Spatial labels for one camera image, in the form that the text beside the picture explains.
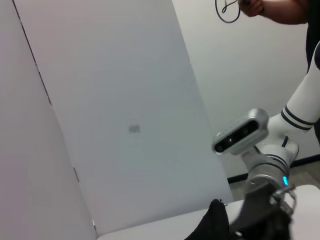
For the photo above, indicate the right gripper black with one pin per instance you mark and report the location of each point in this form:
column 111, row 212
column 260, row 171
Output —
column 260, row 217

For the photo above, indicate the person's forearm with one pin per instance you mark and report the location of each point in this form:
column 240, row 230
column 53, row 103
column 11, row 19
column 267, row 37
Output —
column 287, row 12

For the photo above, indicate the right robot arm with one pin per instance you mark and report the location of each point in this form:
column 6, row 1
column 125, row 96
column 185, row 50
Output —
column 300, row 105

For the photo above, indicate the person's hand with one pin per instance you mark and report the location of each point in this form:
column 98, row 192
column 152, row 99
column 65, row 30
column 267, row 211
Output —
column 252, row 7

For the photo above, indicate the small grey board sticker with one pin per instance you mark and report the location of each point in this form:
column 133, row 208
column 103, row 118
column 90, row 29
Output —
column 134, row 128

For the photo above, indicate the person's black shirt torso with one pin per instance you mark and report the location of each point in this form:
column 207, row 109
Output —
column 313, row 45

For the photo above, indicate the white backdrop board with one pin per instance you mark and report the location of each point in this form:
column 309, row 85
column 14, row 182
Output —
column 125, row 75
column 25, row 150

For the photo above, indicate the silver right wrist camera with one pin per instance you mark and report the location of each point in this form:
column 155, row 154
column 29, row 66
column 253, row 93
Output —
column 240, row 135

